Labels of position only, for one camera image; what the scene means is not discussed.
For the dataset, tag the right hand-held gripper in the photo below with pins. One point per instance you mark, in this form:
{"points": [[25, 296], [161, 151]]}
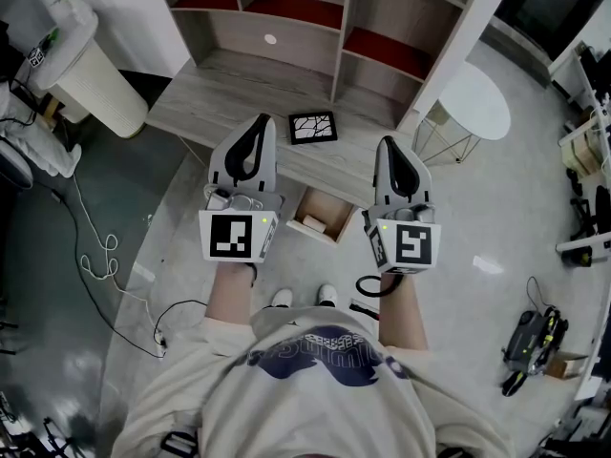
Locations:
{"points": [[413, 246]]}

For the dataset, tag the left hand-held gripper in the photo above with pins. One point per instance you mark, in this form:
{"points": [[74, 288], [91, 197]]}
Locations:
{"points": [[231, 236]]}

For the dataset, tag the wooden drawer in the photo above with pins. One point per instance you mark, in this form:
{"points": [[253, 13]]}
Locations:
{"points": [[329, 208]]}

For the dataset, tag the person's left forearm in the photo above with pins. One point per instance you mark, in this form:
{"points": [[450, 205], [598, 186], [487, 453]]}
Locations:
{"points": [[231, 294]]}

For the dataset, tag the person's right forearm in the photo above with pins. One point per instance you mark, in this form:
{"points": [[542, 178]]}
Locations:
{"points": [[403, 318]]}

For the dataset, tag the grey wooden desk with shelves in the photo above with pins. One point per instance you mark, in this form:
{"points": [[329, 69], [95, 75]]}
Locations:
{"points": [[229, 93]]}

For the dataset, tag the round white side table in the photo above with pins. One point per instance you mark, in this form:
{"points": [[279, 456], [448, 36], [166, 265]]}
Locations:
{"points": [[472, 103]]}

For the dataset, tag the white round hole cover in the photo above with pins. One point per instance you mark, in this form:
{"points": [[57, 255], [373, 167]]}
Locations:
{"points": [[270, 38]]}

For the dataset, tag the black red tool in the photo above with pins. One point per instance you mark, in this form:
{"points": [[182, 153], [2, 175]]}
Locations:
{"points": [[364, 308]]}

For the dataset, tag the person's white left shoe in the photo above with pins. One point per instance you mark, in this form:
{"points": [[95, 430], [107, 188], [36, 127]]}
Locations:
{"points": [[282, 297]]}

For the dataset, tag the person's white shoe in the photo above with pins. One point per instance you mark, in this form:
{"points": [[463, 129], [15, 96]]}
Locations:
{"points": [[282, 297], [327, 295]]}

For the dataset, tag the person's white right shoe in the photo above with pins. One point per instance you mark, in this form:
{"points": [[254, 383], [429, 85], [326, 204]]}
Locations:
{"points": [[327, 295]]}

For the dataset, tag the white office desk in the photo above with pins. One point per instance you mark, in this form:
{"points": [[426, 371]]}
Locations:
{"points": [[582, 243]]}

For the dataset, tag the white power strip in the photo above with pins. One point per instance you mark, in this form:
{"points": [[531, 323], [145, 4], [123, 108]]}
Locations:
{"points": [[160, 340]]}

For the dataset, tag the black office chair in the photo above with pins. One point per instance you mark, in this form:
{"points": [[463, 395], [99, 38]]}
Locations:
{"points": [[602, 203]]}

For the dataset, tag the grey yellow tool bag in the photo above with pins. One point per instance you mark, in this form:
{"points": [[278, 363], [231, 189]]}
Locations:
{"points": [[532, 344]]}

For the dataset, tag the dark glass door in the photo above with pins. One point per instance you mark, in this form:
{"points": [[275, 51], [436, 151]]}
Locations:
{"points": [[549, 3]]}

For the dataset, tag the small black white patterned cube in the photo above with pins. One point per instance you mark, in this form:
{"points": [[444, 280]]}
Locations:
{"points": [[36, 56]]}

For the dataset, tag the cream printed shirt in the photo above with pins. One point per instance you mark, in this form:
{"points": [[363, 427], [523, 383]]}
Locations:
{"points": [[310, 399]]}

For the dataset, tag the small cardboard box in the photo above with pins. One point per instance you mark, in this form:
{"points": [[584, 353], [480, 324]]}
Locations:
{"points": [[565, 365]]}

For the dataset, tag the white ribbed pedestal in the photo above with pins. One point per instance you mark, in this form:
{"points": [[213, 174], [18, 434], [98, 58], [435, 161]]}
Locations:
{"points": [[100, 89]]}

